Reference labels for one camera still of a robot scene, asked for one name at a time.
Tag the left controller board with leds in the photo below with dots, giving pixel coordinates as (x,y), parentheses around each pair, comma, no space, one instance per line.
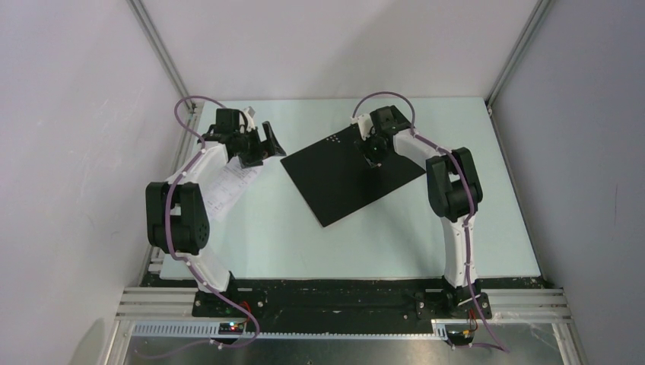
(231,328)

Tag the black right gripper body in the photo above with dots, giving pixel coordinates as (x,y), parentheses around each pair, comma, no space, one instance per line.
(370,147)

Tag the left aluminium corner post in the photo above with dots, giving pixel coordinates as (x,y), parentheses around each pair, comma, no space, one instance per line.
(158,46)

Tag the white printed paper files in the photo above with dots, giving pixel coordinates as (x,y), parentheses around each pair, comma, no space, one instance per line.
(223,192)

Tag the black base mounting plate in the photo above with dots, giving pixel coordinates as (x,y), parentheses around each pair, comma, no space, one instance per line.
(346,307)

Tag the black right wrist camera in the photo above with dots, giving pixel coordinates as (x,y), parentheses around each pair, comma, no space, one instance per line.
(389,120)

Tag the red and black folder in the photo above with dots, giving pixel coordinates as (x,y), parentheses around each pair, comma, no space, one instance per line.
(335,180)

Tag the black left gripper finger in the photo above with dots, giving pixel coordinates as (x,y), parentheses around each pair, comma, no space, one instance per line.
(253,157)
(271,147)

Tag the aluminium corner post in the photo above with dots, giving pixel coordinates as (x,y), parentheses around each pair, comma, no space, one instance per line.
(527,34)
(158,46)

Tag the aluminium front frame rail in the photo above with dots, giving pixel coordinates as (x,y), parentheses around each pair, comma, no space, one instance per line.
(522,323)

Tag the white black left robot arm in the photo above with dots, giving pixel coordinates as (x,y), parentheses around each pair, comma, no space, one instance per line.
(178,209)

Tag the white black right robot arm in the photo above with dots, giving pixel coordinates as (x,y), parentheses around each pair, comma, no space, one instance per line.
(454,193)

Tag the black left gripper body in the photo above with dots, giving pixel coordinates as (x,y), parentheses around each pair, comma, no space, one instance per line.
(249,138)

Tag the right aluminium corner post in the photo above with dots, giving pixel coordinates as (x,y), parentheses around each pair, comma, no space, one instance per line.
(527,34)

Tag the right controller board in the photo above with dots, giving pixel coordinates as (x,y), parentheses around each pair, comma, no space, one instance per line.
(459,338)

